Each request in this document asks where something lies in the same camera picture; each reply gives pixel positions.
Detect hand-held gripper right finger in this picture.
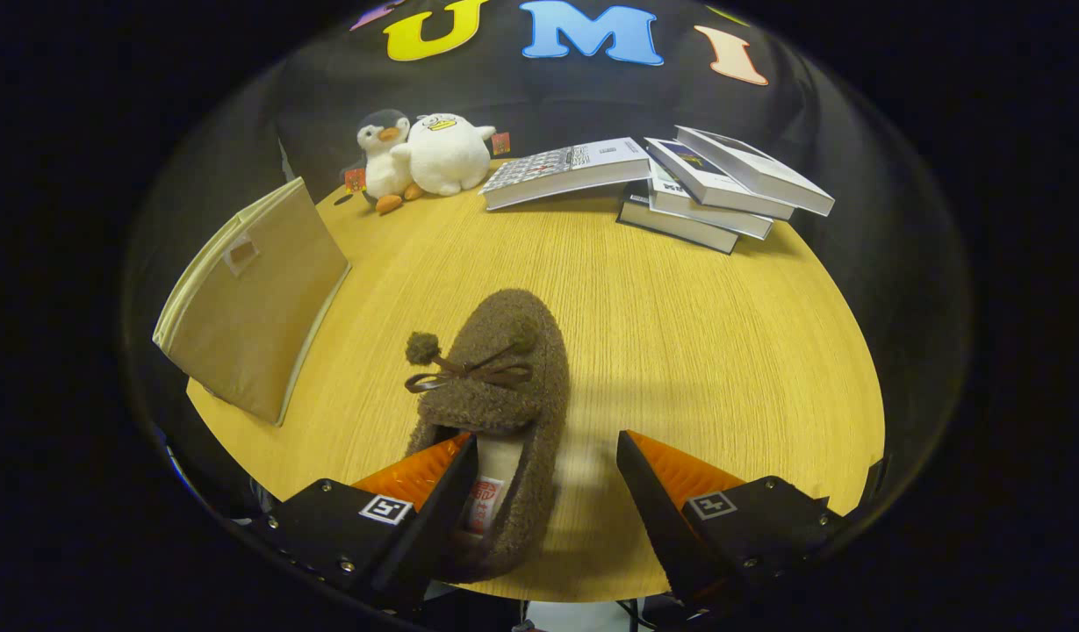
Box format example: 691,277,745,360
615,429,858,614

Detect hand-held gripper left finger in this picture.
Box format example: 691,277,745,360
243,433,479,613

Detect brown fuzzy shoe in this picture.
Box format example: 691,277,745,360
405,288,571,585

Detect cream fabric storage box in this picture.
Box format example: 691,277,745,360
153,177,351,428

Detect dark cover book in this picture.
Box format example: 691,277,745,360
616,182,740,255

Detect plain white book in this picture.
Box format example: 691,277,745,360
649,162,775,241

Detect grey penguin plush toy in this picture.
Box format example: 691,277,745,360
342,109,426,216

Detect white book dark picture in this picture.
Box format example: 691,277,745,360
675,126,836,218

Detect patterned cover white book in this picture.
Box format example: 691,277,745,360
479,137,652,212

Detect white duck plush toy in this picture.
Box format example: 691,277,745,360
392,112,512,197

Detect black backdrop cloth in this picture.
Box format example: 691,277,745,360
122,0,975,492

